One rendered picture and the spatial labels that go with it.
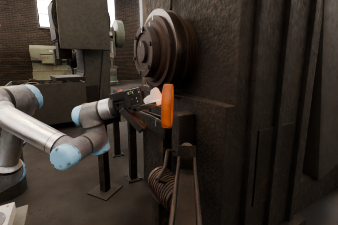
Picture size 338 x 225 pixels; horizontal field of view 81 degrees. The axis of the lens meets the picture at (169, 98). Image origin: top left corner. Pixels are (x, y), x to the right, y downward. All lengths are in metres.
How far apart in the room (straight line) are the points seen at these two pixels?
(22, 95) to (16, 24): 10.31
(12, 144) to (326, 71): 1.69
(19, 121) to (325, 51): 1.52
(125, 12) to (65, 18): 8.41
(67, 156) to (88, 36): 3.18
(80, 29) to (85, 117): 3.02
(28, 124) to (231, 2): 0.89
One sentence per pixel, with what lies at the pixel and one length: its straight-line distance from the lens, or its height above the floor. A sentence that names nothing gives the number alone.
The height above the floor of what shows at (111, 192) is 0.01.
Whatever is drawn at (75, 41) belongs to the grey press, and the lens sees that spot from 3.67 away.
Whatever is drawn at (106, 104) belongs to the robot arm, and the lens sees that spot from 0.73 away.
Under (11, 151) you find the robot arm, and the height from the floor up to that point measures 0.67.
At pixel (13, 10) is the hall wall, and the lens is 11.36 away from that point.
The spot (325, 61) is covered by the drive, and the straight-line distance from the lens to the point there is 1.50.
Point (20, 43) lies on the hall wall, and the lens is 11.17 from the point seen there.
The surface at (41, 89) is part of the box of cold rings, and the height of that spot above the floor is 0.67.
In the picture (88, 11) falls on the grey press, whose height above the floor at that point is 1.88.
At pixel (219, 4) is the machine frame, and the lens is 1.02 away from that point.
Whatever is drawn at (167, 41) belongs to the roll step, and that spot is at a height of 1.16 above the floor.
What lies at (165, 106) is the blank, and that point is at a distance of 0.64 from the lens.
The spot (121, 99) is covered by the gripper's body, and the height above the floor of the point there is 0.93.
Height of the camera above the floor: 1.06
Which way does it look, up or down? 10 degrees down
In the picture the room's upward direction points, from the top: straight up
